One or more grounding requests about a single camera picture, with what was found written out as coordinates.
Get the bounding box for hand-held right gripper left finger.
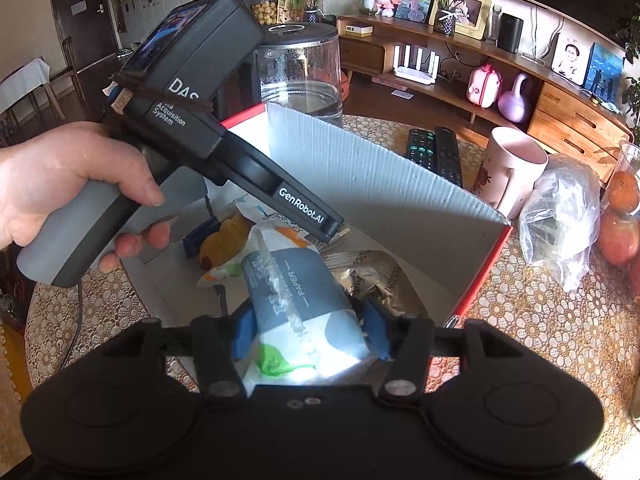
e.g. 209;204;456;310
102;305;257;400

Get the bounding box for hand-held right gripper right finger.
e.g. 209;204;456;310
362;299;523;405

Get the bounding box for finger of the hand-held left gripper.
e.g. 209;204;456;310
182;217;221;261

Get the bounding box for yellow plush toy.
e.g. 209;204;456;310
198;212;252;272

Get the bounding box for silver foil bag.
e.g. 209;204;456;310
324;249;407;317

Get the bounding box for tissue pack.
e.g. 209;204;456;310
239;224;382;389

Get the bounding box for white orange snack packet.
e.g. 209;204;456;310
234;200;322;252

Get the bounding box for red cardboard box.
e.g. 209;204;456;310
121;101;514;332

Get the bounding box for round desktop with lace cloth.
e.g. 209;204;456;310
24;114;640;480

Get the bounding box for person's left hand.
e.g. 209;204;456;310
0;121;172;274

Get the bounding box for white cabinet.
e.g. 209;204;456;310
119;0;212;47

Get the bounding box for jar of yellow snacks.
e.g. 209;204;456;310
249;0;279;27

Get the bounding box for glass kettle with black lid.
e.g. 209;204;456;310
214;22;344;129

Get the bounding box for printed snack bag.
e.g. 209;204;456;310
276;0;307;26

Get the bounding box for dark door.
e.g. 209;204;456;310
46;0;122;88

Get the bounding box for table with white cloth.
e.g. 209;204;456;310
0;56;77;128

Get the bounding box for black remote control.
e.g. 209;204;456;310
403;128;442;174
433;126;466;189

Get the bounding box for pink mug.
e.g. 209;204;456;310
476;126;550;220

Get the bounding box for white router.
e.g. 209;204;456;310
392;43;439;84

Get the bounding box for crumpled clear plastic bag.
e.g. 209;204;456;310
518;154;602;294

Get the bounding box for pastel picture card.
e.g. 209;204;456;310
394;0;434;24

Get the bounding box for small potted grass plant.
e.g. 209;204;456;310
406;0;482;37

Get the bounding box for pink case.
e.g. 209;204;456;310
466;63;504;109

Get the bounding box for purple gourd toy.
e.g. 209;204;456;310
497;72;532;124

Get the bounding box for clear jar of fruit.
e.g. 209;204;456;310
596;140;640;282

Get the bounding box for wooden TV cabinet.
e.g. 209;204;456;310
336;13;634;182

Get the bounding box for clear glass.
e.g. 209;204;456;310
487;4;503;44

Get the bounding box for black speaker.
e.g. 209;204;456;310
497;12;525;54

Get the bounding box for portrait photo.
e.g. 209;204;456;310
553;32;592;87

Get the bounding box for blue picture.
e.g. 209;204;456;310
584;42;626;102

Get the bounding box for tall potted tree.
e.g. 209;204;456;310
616;9;640;137

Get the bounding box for yellow photo frame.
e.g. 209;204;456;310
439;0;493;42

